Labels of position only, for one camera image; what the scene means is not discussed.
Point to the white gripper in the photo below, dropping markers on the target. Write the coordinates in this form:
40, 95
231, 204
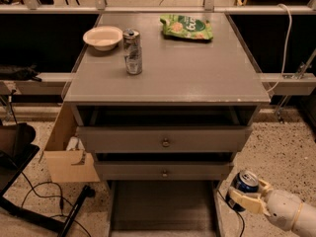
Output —
282, 204

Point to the blue pepsi can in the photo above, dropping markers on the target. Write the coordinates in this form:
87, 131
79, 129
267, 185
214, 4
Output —
246, 182

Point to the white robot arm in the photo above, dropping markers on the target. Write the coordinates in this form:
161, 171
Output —
305, 220

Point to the grey drawer cabinet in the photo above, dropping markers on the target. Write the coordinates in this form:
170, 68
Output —
182, 83

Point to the grey open bottom drawer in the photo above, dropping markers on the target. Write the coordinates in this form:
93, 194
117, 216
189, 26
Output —
164, 209

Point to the grey top drawer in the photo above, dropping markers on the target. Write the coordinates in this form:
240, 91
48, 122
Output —
164, 139

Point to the grey middle drawer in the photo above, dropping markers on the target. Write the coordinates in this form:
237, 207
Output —
164, 171

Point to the silver energy drink can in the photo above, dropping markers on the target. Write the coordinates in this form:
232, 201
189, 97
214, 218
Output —
132, 51

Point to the green chip bag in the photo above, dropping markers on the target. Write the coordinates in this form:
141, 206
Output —
186, 27

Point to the brown cardboard box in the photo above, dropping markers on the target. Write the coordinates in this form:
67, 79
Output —
65, 156

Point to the white bowl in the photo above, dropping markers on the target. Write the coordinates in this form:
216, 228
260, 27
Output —
103, 38

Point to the black chair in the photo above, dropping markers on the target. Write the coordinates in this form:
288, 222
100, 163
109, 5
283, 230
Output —
16, 151

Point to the metal railing frame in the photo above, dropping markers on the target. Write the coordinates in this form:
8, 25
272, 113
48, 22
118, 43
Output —
158, 7

